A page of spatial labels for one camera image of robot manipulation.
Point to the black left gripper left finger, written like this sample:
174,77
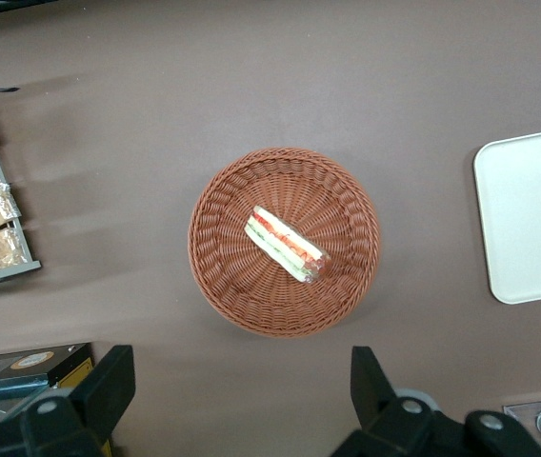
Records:
104,381

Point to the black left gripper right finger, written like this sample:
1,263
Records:
370,385

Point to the plastic-wrapped sandwich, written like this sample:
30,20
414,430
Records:
282,243

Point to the round brown wicker basket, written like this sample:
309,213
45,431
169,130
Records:
232,247

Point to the cream rectangular tray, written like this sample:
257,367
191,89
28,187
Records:
532,214

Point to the black box with yellow label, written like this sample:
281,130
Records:
4,376

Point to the clear acrylic display stand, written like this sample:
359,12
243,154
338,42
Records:
520,413

